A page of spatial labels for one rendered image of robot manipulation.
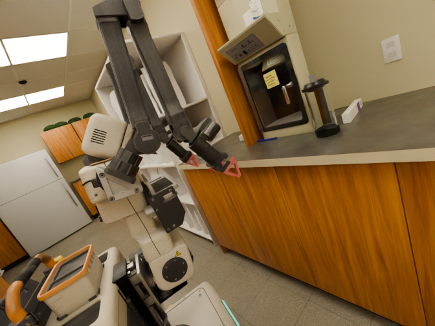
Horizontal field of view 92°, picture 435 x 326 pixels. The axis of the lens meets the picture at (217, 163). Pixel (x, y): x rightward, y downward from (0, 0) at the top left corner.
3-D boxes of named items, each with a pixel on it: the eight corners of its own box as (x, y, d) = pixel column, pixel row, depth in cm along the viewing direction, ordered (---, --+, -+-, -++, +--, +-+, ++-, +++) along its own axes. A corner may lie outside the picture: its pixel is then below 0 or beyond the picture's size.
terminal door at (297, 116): (262, 132, 129) (239, 67, 119) (309, 123, 105) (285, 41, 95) (261, 132, 129) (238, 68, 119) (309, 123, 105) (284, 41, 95)
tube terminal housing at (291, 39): (285, 125, 145) (245, 6, 126) (333, 114, 120) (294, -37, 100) (264, 140, 132) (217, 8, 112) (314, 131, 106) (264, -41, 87)
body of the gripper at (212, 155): (217, 154, 83) (204, 142, 80) (230, 155, 74) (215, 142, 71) (208, 167, 82) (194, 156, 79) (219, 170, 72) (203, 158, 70)
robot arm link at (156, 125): (120, 64, 104) (119, 55, 95) (131, 61, 106) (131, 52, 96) (157, 143, 115) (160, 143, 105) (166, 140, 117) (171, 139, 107)
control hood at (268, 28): (237, 65, 120) (230, 46, 117) (286, 35, 94) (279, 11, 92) (223, 68, 114) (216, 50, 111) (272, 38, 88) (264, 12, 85)
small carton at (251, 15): (254, 27, 100) (249, 14, 98) (261, 21, 96) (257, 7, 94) (246, 29, 97) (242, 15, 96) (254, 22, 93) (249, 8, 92)
